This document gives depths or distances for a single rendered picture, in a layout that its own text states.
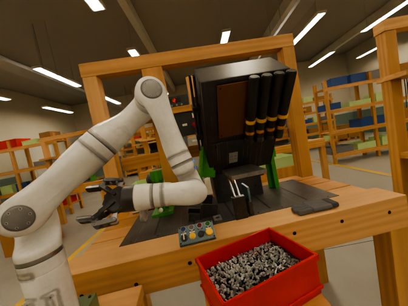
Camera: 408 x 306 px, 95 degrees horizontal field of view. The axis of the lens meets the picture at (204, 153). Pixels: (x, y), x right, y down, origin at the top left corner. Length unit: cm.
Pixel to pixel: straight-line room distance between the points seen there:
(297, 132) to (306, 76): 1151
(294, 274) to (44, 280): 62
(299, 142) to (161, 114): 122
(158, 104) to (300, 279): 63
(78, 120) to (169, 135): 1268
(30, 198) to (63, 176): 7
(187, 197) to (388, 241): 99
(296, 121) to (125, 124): 126
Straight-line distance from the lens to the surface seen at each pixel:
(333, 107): 609
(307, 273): 69
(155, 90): 57
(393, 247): 127
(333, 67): 1393
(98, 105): 147
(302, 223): 93
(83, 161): 54
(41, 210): 56
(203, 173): 98
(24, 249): 63
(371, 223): 114
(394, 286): 138
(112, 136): 55
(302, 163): 160
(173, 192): 54
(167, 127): 54
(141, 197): 55
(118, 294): 84
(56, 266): 63
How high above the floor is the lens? 131
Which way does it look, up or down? 4 degrees down
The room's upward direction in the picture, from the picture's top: 11 degrees counter-clockwise
